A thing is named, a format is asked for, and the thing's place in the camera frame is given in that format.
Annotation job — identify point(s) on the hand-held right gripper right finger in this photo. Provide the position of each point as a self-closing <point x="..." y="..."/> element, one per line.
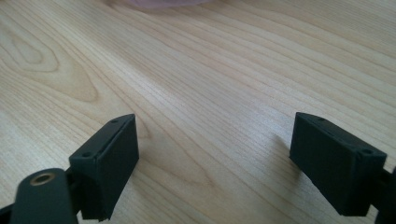
<point x="336" y="168"/>

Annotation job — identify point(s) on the pale pink cloth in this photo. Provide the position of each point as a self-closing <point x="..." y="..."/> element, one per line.
<point x="168" y="2"/>

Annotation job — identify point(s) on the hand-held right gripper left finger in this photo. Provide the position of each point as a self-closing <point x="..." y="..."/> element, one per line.
<point x="104" y="174"/>

